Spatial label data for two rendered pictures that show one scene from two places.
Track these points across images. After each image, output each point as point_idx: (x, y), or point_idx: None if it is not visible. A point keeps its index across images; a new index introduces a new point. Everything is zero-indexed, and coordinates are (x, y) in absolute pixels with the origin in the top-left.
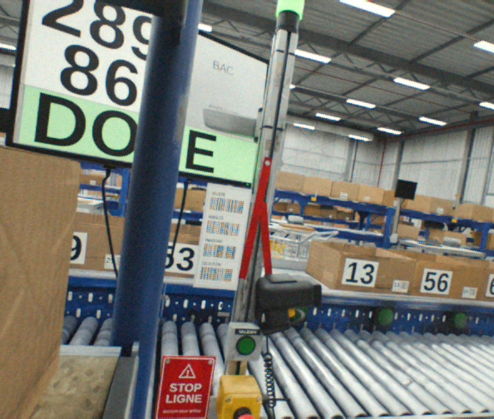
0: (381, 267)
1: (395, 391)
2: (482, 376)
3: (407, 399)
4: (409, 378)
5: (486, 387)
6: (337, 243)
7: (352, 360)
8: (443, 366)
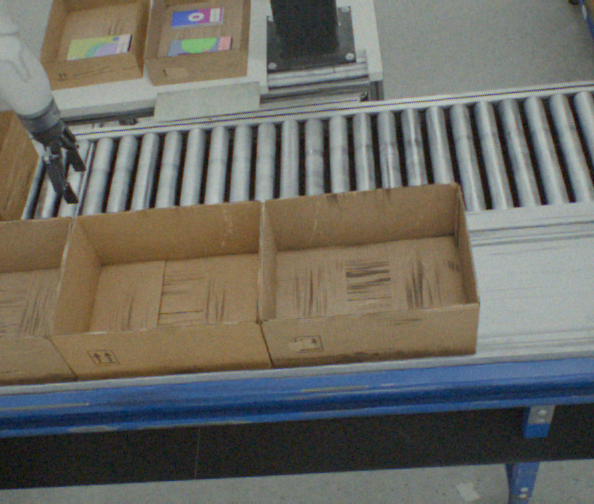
0: (355, 206)
1: (445, 132)
2: (293, 162)
3: (441, 120)
4: (414, 145)
5: (317, 142)
6: (394, 310)
7: (472, 170)
8: (323, 187)
